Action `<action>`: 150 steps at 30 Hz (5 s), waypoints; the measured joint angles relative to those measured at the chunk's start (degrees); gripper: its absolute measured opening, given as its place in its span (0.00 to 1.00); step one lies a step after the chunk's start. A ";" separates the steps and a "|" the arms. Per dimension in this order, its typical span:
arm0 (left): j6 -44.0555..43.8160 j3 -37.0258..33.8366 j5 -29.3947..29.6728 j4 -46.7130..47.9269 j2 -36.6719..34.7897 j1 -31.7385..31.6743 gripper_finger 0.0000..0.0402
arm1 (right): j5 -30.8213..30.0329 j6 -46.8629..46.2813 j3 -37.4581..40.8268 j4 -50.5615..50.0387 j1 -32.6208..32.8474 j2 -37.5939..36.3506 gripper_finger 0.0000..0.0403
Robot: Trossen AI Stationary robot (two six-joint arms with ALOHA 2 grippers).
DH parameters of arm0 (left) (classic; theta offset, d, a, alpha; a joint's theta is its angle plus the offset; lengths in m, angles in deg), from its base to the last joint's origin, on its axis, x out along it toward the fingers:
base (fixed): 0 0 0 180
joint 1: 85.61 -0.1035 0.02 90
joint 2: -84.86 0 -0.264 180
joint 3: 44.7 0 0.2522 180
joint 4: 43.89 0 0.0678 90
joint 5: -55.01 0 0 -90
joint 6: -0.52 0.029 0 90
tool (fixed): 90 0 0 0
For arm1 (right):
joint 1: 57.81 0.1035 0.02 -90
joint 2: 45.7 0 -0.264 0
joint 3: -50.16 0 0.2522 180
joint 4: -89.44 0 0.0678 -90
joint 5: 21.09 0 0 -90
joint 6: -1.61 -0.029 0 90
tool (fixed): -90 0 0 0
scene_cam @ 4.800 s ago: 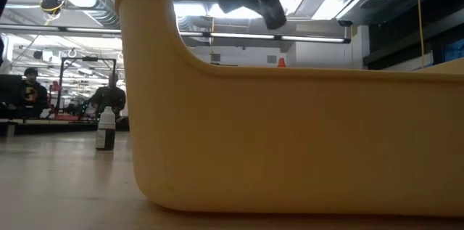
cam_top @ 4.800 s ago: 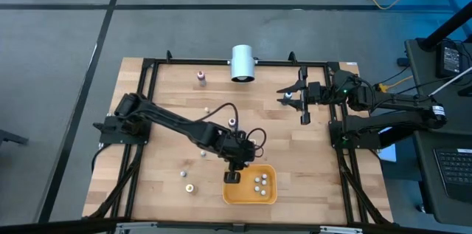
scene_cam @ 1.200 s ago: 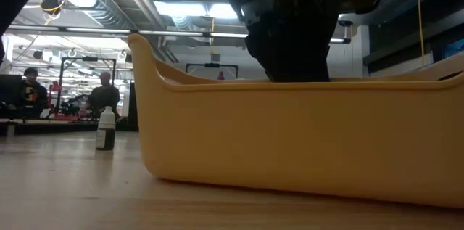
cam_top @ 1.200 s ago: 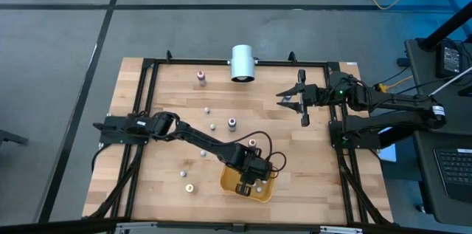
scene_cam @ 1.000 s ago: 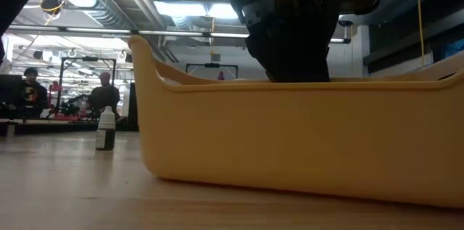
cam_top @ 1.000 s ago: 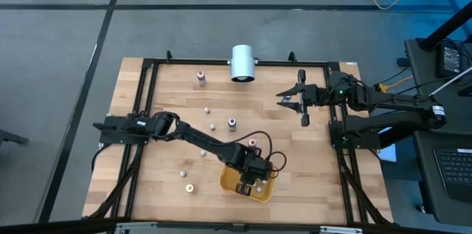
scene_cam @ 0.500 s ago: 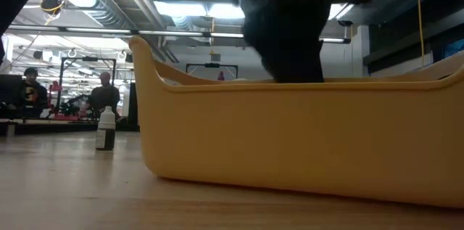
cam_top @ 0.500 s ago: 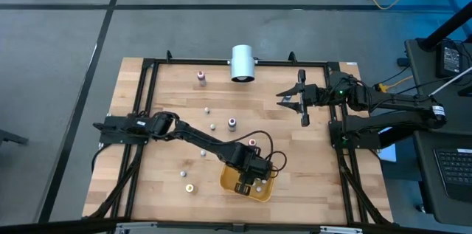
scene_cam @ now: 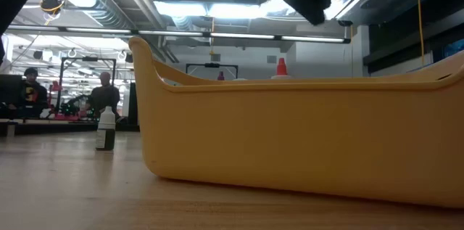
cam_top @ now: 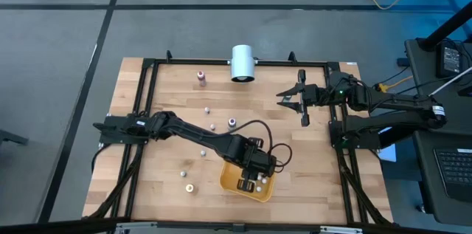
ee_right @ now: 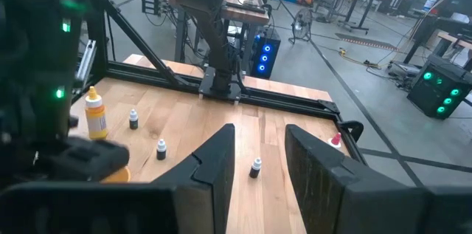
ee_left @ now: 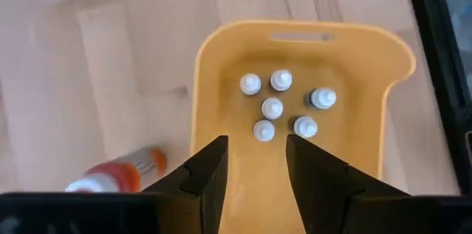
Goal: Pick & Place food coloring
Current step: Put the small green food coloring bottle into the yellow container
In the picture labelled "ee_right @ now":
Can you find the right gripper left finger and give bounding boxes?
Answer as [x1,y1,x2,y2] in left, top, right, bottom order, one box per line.
[153,123,236,234]

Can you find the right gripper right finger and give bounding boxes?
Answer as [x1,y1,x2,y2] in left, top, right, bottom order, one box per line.
[284,124,428,234]

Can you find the yellow plastic caddy bin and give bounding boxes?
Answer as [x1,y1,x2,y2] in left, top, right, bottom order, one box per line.
[100,165,132,184]

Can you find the small white-capped dropper bottle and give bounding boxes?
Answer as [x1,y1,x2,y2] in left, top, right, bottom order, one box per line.
[249,157,263,179]
[156,138,167,161]
[128,109,139,131]

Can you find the pink-capped food coloring bottle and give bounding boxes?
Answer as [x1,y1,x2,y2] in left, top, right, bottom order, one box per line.
[327,132,344,150]

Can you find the silver aluminium profile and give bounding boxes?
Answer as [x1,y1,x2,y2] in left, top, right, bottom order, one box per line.
[75,39,98,82]

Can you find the black computer tower lit fans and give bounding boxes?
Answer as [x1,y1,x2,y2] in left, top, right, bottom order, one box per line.
[251,29,282,80]
[406,55,472,120]

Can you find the black floor fan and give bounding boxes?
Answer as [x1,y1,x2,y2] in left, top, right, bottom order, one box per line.
[290,7,314,46]

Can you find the black metal table frame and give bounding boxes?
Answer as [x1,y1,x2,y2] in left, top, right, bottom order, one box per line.
[69,0,367,165]

